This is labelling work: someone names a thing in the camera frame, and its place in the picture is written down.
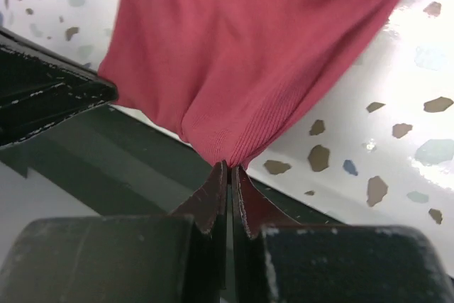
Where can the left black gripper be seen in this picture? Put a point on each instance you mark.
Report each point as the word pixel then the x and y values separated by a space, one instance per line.
pixel 40 89

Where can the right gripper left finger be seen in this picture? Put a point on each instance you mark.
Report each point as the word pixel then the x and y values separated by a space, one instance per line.
pixel 56 249

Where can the red tank top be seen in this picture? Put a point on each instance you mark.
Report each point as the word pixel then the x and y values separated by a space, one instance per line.
pixel 230 76

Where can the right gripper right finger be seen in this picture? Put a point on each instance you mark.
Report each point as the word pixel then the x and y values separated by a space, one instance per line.
pixel 280 260

